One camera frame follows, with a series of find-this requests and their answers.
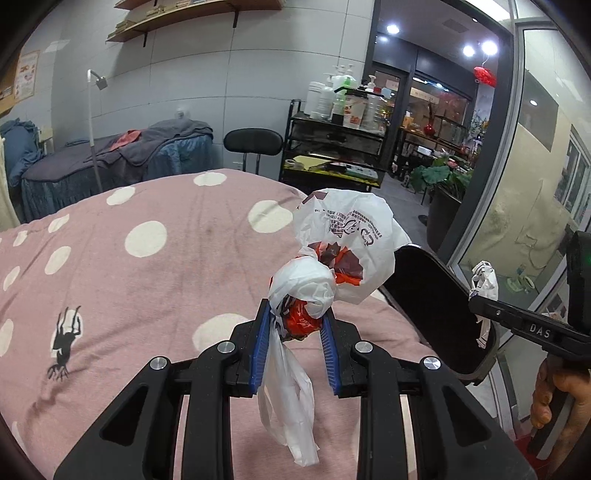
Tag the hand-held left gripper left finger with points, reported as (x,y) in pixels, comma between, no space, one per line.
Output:
(258,355)

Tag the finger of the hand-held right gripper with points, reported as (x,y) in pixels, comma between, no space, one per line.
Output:
(517,321)

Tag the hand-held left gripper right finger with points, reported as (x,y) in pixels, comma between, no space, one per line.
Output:
(330,360)

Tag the white tissue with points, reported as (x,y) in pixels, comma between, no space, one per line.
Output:
(485,281)

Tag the black trash bin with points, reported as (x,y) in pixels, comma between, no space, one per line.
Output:
(434,314)

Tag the white plastic bag red print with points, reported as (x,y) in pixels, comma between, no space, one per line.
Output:
(351,221)

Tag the person's right hand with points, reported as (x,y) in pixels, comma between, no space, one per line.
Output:
(541,397)

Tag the pink polka dot blanket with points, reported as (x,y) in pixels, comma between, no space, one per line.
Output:
(161,286)

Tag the green potted plant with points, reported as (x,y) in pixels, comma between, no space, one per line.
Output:
(438,177)

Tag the yellow paper pad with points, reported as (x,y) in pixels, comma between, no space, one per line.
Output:
(309,164)

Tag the black chair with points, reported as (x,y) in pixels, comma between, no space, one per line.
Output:
(253,140)

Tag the black shelf cart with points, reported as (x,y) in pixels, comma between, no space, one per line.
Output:
(332,134)

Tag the grey blanket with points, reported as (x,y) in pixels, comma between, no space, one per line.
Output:
(166,138)

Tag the red hanging decoration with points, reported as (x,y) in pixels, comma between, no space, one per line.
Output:
(485,74)

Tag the red cloth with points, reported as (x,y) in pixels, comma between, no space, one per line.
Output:
(125,139)

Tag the cluster of toiletry bottles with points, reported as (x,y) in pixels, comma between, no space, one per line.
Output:
(323,99)

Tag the massage bed blue skirt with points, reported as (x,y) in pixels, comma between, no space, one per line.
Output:
(60,184)

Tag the white floor lamp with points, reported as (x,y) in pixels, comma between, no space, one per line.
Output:
(94,129)

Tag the blue cloth pile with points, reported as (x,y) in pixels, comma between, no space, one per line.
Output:
(18,147)

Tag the wooden wall shelf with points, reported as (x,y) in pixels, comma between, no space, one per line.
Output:
(184,16)

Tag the wall poster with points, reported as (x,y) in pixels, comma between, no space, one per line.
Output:
(26,74)

